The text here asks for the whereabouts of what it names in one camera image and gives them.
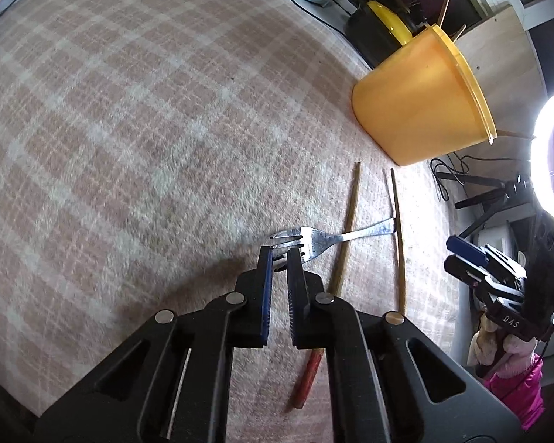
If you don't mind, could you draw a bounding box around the person's right hand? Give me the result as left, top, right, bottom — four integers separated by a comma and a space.
472, 316, 502, 367

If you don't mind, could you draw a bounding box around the black clay pot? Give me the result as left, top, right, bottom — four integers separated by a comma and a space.
343, 0, 428, 69

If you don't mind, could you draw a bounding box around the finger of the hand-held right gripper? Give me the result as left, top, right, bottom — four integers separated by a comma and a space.
446, 234, 523, 283
444, 254, 526, 304

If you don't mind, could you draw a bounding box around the black tripod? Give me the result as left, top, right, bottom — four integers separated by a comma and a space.
436, 171, 536, 241

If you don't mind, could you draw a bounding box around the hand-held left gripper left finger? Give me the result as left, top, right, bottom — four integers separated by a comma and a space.
32, 245, 274, 443

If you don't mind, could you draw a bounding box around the yellow plastic container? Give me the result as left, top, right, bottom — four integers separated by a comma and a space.
351, 24, 498, 167

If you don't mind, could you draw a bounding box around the plaid tablecloth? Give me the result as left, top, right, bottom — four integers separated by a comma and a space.
0, 0, 458, 425

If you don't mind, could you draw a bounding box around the ring light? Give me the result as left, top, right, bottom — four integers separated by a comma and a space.
529, 89, 554, 227

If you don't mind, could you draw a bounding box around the light plywood panel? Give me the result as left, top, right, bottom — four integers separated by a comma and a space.
455, 2, 550, 139

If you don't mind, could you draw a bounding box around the metal fork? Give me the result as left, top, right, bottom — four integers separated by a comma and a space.
269, 219, 396, 272

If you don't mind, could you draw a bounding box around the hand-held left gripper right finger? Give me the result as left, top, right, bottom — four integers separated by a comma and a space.
286, 247, 527, 443

